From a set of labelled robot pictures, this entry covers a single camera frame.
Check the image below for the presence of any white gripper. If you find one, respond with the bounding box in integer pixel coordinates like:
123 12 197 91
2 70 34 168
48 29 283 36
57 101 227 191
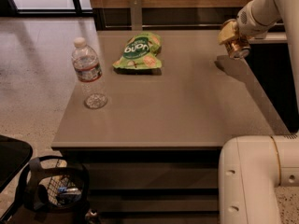
218 0 280 45

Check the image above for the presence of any green snack bag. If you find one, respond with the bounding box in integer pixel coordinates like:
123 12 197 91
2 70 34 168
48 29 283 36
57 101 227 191
113 32 162 70

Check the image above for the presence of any clear plastic water bottle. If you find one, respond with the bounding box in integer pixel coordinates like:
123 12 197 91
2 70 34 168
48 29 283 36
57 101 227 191
71 37 107 109

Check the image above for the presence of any grey side shelf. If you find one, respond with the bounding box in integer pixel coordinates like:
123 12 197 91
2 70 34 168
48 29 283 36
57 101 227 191
249 32 287 44

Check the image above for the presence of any grey drawer cabinet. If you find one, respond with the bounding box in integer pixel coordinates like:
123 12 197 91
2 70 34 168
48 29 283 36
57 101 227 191
52 30 288 224

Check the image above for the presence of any black chair seat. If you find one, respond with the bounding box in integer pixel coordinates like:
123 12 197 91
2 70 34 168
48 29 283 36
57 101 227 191
0 135 33 192

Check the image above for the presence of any black mesh basket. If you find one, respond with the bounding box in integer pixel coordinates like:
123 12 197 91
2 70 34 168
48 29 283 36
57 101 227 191
11 156 89 224

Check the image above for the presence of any orange soda can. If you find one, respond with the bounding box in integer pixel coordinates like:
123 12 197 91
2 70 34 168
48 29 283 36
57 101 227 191
224 36 251 59

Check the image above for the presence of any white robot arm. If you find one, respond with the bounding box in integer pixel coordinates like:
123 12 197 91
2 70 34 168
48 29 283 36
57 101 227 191
218 0 299 224

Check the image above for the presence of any left metal bracket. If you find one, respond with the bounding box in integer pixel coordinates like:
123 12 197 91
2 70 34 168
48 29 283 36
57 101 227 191
129 0 142 31

